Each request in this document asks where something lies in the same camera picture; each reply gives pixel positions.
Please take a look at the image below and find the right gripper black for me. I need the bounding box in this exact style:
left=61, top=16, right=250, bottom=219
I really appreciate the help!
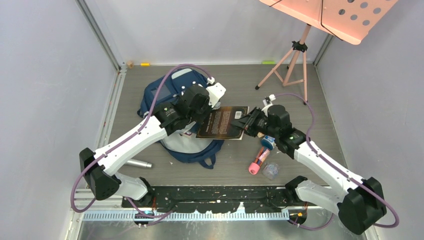
left=230, top=107, right=279, bottom=139

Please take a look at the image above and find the dark brown hardcover book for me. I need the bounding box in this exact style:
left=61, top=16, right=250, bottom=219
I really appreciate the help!
left=196, top=106, right=249, bottom=140

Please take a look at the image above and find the navy blue backpack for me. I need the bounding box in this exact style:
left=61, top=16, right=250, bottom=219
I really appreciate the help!
left=137, top=68, right=224, bottom=170

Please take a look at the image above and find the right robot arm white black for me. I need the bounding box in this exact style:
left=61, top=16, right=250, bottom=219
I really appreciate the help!
left=231, top=104, right=387, bottom=235

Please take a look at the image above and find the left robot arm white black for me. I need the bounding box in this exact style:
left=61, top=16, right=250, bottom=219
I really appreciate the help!
left=79, top=83, right=226, bottom=207

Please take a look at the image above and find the clear bag of clips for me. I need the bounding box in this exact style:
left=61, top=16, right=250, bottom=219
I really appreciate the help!
left=262, top=162, right=279, bottom=180

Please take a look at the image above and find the blue tape roll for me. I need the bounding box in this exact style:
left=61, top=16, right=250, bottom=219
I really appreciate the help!
left=260, top=135, right=276, bottom=150

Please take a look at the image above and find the green marker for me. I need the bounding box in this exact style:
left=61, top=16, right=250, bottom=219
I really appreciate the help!
left=261, top=60, right=276, bottom=65

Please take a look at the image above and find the small wooden block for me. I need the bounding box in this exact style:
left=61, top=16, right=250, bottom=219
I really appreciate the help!
left=126, top=60, right=134, bottom=69

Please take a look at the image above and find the silver metal bottle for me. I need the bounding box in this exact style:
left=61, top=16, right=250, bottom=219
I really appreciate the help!
left=126, top=159, right=153, bottom=169

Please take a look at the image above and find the pink music stand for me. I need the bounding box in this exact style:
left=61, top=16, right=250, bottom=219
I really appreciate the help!
left=254, top=0, right=400, bottom=106

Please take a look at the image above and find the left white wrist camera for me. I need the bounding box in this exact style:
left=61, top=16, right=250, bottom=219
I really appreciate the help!
left=206, top=77, right=226, bottom=110

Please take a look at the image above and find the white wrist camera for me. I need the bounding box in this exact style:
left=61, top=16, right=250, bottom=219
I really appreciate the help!
left=261, top=94, right=276, bottom=115
left=206, top=77, right=226, bottom=110

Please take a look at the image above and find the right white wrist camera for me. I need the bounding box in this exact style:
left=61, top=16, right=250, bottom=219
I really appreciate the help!
left=261, top=94, right=276, bottom=115

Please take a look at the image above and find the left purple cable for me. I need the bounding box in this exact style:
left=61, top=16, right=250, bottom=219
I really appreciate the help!
left=70, top=63, right=216, bottom=227

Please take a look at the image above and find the purple cable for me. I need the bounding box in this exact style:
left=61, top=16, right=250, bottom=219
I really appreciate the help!
left=273, top=92, right=400, bottom=231
left=70, top=63, right=216, bottom=227

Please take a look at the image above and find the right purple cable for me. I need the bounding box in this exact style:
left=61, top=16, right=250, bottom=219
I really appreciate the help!
left=273, top=92, right=400, bottom=231

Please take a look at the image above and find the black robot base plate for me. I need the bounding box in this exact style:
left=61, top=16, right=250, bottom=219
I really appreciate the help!
left=135, top=185, right=313, bottom=214

